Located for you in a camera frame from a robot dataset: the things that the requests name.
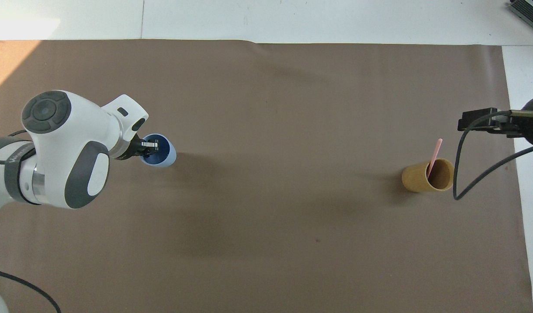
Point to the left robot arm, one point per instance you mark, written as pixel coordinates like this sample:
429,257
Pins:
58,143

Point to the pink chopstick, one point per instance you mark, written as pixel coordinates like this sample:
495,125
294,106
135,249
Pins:
436,152

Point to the bamboo cup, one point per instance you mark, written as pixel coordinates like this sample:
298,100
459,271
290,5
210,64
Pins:
413,179

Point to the black stand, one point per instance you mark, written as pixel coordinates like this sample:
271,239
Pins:
529,13

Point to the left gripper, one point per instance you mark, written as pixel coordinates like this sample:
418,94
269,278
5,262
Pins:
133,150

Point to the blue cup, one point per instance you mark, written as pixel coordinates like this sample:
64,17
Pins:
162,159

